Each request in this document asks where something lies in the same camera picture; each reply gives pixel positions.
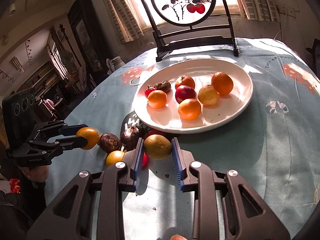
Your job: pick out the light blue printed tablecloth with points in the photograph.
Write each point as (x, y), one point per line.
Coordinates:
(262, 155)

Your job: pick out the person's left forearm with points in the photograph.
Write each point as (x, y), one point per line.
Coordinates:
(17, 215)

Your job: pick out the smooth orange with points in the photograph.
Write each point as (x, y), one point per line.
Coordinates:
(189, 109)
(157, 99)

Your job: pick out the black framed round painted screen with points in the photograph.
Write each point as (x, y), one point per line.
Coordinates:
(195, 40)

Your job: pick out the dark framed wall panel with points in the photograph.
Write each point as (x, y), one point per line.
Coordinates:
(85, 37)

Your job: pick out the person's left hand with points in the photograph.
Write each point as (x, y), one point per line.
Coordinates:
(37, 174)

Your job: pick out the large orange tangerine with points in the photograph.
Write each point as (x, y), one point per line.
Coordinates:
(222, 83)
(185, 82)

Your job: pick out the red patterned cloth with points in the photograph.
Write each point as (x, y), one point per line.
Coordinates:
(14, 185)

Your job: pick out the small red fruit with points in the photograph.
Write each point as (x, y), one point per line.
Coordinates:
(149, 91)
(144, 159)

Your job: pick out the greenish yellow round fruit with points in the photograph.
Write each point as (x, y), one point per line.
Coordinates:
(157, 147)

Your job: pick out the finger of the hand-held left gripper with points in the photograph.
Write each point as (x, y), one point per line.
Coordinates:
(71, 143)
(71, 129)

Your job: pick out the bright window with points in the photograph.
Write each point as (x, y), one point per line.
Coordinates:
(142, 2)

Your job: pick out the white round plate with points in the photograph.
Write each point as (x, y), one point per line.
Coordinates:
(225, 115)

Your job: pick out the bookshelf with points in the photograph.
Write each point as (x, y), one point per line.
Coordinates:
(42, 80)

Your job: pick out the yellow-green orange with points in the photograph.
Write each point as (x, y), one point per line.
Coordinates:
(114, 158)

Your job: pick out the white kettle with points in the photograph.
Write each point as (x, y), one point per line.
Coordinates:
(117, 63)

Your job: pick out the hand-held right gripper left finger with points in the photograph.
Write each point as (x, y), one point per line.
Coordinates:
(138, 161)

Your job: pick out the person's right hand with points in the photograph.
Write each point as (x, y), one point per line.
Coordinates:
(178, 237)

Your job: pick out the small orange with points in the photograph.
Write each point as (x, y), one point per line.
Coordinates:
(88, 136)

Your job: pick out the red plum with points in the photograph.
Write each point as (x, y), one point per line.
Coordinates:
(153, 133)
(185, 94)

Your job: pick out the pale yellow round fruit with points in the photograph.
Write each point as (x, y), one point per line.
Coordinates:
(208, 95)

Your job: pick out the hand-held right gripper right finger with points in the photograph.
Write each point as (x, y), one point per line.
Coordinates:
(176, 166)

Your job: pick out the dark wrinkled passion fruit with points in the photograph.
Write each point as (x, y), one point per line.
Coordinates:
(130, 136)
(163, 86)
(110, 143)

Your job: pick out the checked curtain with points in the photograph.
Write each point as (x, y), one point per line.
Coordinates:
(122, 12)
(255, 0)

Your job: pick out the white wall socket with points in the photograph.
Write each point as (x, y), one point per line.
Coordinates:
(290, 10)

